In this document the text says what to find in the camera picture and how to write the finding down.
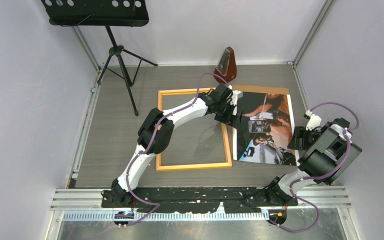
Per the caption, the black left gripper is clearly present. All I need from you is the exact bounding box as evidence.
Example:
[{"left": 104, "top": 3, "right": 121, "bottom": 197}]
[{"left": 215, "top": 101, "right": 244, "bottom": 131}]

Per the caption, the printed photo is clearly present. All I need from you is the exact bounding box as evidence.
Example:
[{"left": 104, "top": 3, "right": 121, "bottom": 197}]
[{"left": 232, "top": 91, "right": 299, "bottom": 166}]

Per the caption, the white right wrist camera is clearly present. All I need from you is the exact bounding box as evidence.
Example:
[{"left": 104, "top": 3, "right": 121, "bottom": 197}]
[{"left": 304, "top": 110, "right": 322, "bottom": 131}]

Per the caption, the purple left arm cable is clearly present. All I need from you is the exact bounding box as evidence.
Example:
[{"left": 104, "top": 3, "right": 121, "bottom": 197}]
[{"left": 124, "top": 72, "right": 229, "bottom": 228}]

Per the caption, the black music stand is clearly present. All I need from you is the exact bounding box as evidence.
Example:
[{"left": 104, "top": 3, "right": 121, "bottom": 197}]
[{"left": 41, "top": 0, "right": 158, "bottom": 116}]

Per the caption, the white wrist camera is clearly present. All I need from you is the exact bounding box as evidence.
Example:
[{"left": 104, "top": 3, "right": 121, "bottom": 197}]
[
  {"left": 230, "top": 90, "right": 243, "bottom": 106},
  {"left": 304, "top": 110, "right": 322, "bottom": 131}
]

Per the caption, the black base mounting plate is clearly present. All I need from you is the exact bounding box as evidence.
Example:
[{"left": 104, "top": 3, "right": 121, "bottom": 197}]
[{"left": 101, "top": 186, "right": 285, "bottom": 214}]

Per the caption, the brown backing board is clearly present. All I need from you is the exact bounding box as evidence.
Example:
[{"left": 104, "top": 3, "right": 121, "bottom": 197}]
[{"left": 232, "top": 84, "right": 290, "bottom": 95}]

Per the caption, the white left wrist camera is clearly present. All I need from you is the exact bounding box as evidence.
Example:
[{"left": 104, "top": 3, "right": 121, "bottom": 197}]
[{"left": 230, "top": 90, "right": 243, "bottom": 106}]

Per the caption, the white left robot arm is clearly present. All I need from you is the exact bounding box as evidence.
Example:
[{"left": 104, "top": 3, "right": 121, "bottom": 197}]
[{"left": 101, "top": 83, "right": 242, "bottom": 208}]

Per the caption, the yellow wooden picture frame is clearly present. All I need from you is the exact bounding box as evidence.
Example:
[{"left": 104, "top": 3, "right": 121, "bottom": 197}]
[{"left": 155, "top": 88, "right": 233, "bottom": 172}]

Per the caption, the brown metronome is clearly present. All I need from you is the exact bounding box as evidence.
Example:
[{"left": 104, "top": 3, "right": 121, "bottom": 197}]
[{"left": 213, "top": 46, "right": 237, "bottom": 83}]

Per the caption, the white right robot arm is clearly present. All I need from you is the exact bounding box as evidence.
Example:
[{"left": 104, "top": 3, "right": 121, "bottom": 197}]
[{"left": 264, "top": 118, "right": 362, "bottom": 206}]

